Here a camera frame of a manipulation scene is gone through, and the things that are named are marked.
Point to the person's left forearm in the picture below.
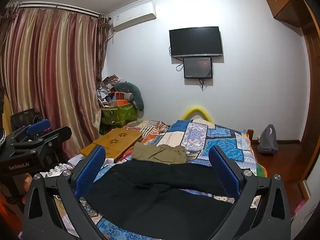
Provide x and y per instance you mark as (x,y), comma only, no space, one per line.
(10,205)

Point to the black pants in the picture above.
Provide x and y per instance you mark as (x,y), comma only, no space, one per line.
(155,192)

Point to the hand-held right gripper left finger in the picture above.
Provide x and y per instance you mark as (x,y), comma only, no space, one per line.
(92,171)

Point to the black wall television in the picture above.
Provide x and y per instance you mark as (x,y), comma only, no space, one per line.
(196,41)

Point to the green bag with clutter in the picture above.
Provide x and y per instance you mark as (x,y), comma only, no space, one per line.
(120,115)

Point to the black mesh chair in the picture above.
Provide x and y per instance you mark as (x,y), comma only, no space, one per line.
(23,117)

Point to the white cabinet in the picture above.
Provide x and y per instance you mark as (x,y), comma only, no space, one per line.
(311,200)

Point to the white cloth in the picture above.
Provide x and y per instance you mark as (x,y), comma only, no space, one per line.
(70,166)

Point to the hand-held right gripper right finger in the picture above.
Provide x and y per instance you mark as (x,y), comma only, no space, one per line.
(225,173)

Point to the pink object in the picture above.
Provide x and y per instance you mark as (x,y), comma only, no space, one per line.
(299,207)

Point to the wooden wall cabinet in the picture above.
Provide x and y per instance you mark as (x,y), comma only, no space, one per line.
(282,0)

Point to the grey backpack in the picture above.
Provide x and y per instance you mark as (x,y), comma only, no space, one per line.
(268,140)

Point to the small black wall monitor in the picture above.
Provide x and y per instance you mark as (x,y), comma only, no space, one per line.
(197,67)

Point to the white curtain rail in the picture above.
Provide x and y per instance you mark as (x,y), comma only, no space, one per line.
(57,7)

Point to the khaki pants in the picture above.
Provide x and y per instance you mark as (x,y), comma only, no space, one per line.
(160,152)

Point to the wooden door frame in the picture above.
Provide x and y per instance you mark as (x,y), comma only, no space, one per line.
(313,80)

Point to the orange striped bedsheet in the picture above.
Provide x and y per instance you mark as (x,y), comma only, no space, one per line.
(147,128)

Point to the blue patchwork blanket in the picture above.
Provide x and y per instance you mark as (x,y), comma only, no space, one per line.
(220,140)

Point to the striped pink gold curtain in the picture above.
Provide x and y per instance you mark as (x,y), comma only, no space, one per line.
(50,67)

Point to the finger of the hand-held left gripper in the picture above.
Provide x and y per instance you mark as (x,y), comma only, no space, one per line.
(38,127)
(58,133)

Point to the white air conditioner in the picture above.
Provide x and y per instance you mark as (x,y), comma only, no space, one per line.
(133,15)

